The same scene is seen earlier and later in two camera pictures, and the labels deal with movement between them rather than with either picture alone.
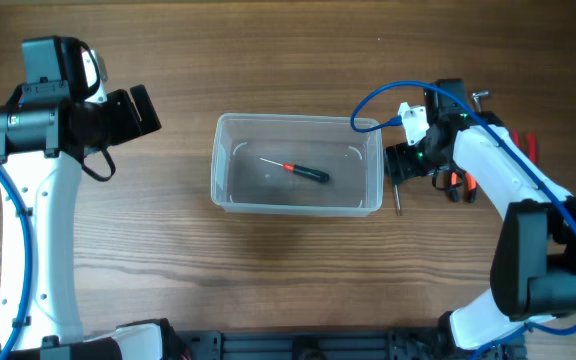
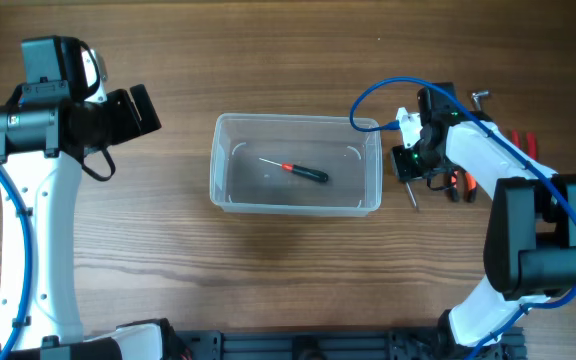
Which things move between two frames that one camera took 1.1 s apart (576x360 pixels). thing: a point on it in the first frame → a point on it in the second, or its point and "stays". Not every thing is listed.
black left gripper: x=131 y=126 stays
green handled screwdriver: x=397 y=180 → x=412 y=195
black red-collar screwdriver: x=307 y=172 stays
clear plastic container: x=243 y=183 stays
